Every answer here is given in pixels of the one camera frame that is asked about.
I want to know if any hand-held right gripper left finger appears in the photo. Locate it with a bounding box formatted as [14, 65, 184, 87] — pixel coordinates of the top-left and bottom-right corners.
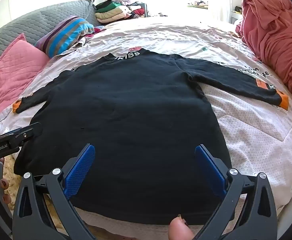
[12, 144, 104, 240]

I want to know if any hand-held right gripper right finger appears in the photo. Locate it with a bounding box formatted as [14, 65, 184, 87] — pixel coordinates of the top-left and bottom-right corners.
[193, 144, 278, 240]

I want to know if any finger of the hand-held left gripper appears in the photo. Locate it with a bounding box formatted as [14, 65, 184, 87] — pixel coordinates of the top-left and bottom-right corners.
[13, 122, 43, 142]

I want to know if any black sweater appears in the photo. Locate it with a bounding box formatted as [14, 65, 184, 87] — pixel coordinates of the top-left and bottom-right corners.
[12, 47, 289, 227]

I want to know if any pile of folded clothes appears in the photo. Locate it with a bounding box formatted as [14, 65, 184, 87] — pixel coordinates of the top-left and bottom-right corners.
[95, 0, 146, 25]

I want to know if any person's left hand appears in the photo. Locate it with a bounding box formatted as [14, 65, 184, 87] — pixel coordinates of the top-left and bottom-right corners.
[0, 156, 13, 204]

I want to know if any person's right hand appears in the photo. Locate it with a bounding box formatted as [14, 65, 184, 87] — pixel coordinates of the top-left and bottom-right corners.
[168, 215, 195, 240]

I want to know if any printed pink bedspread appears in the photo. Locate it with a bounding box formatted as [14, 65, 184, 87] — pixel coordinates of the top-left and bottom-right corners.
[0, 15, 292, 233]

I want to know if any pink quilted pillow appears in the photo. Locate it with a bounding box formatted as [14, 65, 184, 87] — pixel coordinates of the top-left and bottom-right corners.
[0, 33, 50, 129]

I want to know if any striped pillow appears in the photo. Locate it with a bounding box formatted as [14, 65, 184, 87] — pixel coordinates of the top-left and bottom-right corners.
[35, 15, 95, 58]

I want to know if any grey quilted cushion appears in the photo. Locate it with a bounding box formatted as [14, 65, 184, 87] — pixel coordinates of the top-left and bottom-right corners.
[0, 0, 99, 77]

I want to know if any pink blanket heap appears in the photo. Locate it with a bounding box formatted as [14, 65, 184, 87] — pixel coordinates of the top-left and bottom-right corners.
[236, 0, 292, 120]

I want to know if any white desk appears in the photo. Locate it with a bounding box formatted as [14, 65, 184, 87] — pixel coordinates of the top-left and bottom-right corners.
[231, 5, 243, 25]

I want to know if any colourful cloth heap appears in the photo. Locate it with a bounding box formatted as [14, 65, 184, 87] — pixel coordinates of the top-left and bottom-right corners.
[188, 0, 209, 9]

